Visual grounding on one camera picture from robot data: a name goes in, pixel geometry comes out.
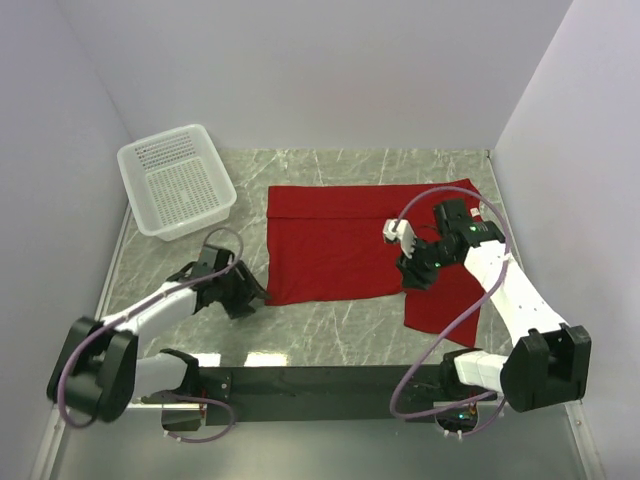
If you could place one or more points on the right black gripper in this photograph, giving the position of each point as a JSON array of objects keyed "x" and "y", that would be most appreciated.
[{"x": 412, "y": 275}]

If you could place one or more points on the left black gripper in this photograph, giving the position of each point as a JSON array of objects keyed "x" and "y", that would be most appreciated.
[{"x": 249, "y": 289}]

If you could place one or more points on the red t shirt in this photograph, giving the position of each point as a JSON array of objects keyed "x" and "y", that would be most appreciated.
[{"x": 326, "y": 244}]

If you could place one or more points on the white plastic perforated basket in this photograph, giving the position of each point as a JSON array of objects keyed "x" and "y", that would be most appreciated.
[{"x": 176, "y": 182}]

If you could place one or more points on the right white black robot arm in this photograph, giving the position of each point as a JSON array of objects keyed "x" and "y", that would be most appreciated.
[{"x": 549, "y": 361}]

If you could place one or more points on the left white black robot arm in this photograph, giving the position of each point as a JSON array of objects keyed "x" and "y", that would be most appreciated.
[{"x": 98, "y": 371}]

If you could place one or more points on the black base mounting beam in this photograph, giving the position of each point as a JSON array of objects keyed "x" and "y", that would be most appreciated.
[{"x": 308, "y": 393}]

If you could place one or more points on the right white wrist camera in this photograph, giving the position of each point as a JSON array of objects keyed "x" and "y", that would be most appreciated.
[{"x": 400, "y": 232}]

